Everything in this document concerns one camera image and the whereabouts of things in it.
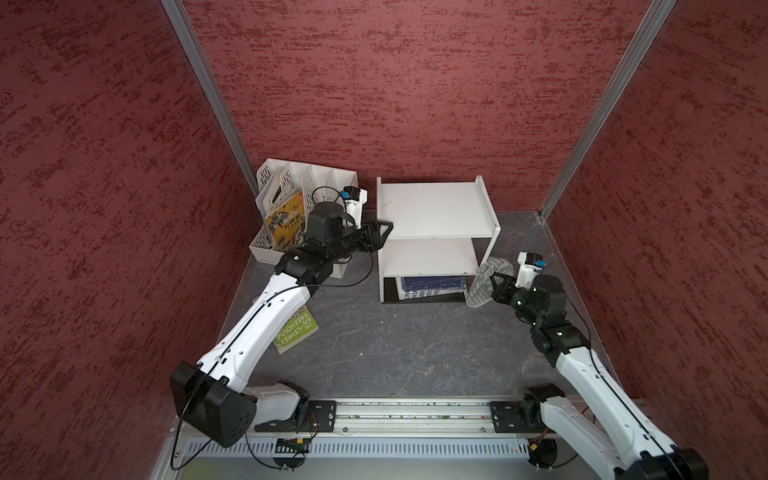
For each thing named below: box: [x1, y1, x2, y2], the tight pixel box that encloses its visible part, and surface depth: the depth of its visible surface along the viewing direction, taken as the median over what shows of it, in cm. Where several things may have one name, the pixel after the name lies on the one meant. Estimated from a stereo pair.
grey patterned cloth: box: [465, 257, 515, 308], surface depth 79 cm
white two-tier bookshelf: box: [376, 176, 501, 303], surface depth 77 cm
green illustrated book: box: [273, 305, 319, 354], surface depth 88 cm
